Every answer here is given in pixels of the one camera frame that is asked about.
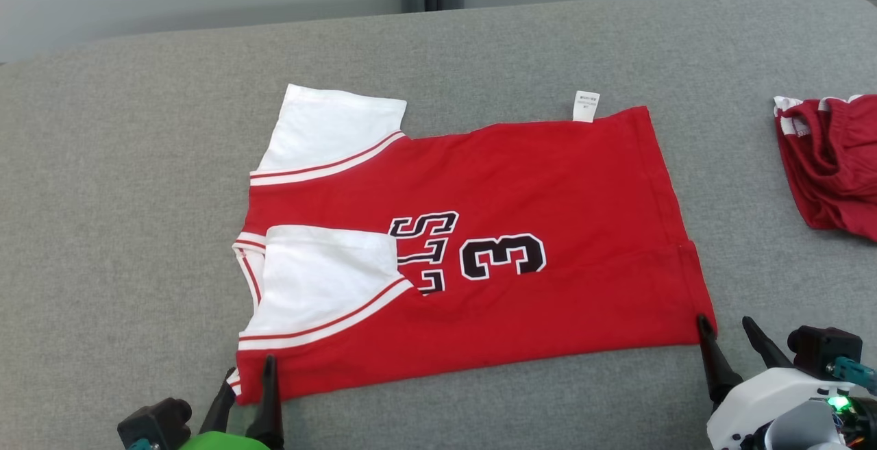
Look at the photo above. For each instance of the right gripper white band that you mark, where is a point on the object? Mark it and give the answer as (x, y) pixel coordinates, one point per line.
(747, 409)

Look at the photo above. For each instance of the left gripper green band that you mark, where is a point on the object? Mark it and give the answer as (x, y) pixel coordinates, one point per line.
(223, 442)

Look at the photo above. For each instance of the red shorts white stripes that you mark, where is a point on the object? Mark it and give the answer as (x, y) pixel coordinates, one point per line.
(836, 162)

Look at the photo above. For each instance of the red white basketball jersey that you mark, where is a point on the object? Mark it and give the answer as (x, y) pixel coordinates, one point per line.
(548, 231)

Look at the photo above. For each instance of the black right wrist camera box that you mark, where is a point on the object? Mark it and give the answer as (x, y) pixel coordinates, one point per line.
(822, 351)

